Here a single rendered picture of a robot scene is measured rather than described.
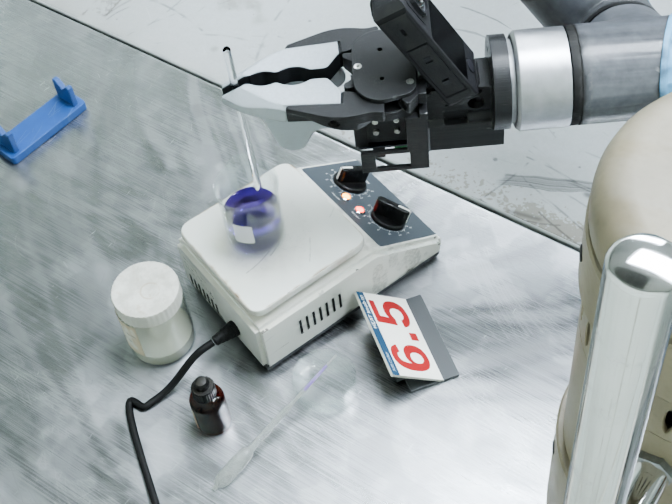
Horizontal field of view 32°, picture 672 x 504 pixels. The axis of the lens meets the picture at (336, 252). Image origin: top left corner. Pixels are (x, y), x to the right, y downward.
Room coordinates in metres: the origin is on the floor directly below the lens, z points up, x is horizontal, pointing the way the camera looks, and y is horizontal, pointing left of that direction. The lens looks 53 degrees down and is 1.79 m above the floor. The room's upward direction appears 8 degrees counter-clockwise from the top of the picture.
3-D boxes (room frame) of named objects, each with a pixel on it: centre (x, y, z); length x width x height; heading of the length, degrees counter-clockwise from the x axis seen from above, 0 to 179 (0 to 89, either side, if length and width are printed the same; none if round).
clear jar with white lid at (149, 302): (0.59, 0.16, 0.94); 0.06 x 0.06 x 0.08
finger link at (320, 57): (0.65, 0.02, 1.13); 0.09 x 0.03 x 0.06; 84
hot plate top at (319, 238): (0.63, 0.05, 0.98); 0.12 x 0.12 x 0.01; 31
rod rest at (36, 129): (0.87, 0.28, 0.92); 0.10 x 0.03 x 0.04; 132
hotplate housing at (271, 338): (0.64, 0.03, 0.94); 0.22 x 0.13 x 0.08; 121
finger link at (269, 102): (0.61, 0.02, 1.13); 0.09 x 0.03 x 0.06; 87
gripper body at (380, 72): (0.62, -0.08, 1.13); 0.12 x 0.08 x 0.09; 86
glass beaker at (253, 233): (0.63, 0.07, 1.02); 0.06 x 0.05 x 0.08; 8
